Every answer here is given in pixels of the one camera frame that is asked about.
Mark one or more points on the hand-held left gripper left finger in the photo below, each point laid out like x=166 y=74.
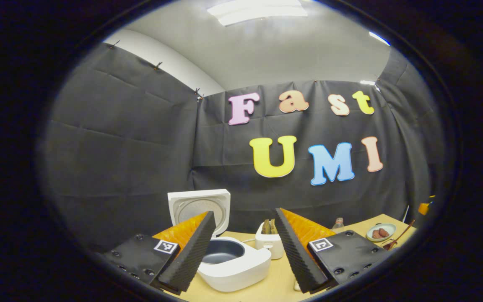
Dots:
x=191 y=256

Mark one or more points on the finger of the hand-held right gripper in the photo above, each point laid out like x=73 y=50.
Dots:
x=425 y=207

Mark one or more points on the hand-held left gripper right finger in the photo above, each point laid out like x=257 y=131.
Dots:
x=298 y=258

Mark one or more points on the brown wooden spoon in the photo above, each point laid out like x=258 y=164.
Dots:
x=401 y=237

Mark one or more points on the white rice cooker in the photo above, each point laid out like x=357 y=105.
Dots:
x=245 y=272

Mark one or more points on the white divided bean dish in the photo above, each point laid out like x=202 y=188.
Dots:
x=297 y=286

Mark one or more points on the white toaster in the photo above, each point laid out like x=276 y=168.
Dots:
x=271 y=247

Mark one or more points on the brown bread slice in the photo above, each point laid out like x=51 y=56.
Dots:
x=273 y=227
x=266 y=227

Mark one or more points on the pale green plate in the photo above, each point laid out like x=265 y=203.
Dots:
x=388 y=228

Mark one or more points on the reddish brown meat slice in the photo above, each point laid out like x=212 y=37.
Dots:
x=384 y=233
x=376 y=234

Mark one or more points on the clear plastic bottle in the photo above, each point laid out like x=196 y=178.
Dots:
x=338 y=224

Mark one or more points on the ceiling light panel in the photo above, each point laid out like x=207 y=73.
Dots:
x=258 y=10

